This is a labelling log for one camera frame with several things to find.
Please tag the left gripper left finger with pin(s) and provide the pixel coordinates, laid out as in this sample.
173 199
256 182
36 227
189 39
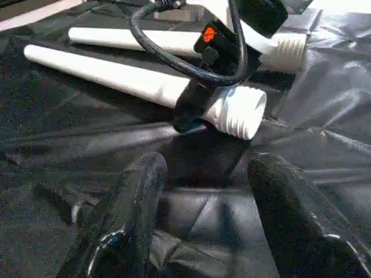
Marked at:
122 226

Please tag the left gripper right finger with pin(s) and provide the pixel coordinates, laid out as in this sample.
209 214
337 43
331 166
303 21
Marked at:
307 231

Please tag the black table mat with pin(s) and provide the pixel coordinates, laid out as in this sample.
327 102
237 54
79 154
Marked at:
69 139

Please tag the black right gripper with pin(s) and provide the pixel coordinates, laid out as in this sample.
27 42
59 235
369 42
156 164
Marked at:
223 55

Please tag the white plastic table leg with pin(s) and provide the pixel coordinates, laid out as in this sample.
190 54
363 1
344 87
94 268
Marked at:
145 39
116 75

